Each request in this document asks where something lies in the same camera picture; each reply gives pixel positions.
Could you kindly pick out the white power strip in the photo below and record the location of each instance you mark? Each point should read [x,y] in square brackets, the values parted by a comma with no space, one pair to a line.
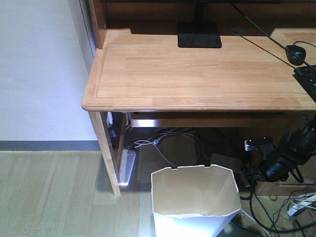
[302,202]
[126,166]

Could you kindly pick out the light wooden desk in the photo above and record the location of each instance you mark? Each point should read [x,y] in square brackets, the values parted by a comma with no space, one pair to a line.
[139,68]

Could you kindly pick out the black computer mouse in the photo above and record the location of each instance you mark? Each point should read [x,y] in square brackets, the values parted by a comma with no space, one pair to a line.
[296,55]

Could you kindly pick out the white power strip right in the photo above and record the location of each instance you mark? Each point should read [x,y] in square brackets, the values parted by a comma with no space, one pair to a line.
[302,202]

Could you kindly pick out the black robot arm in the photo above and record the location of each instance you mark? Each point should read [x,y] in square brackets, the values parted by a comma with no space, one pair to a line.
[298,146]

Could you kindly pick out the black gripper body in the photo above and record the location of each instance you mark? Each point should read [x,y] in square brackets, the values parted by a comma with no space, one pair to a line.
[272,167]

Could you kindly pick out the black keyboard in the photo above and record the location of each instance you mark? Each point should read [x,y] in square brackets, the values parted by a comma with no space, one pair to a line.
[306,77]

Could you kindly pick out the white paper trash bin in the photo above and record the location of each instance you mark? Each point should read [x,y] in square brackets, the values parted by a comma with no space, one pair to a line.
[194,201]

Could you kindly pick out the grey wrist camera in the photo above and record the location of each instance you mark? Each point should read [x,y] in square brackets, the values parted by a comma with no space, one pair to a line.
[252,144]

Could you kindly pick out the black monitor with stand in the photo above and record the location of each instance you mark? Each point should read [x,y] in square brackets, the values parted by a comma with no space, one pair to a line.
[200,34]

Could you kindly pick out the grey power adapter box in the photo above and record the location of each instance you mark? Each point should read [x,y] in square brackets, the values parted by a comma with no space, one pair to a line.
[228,162]

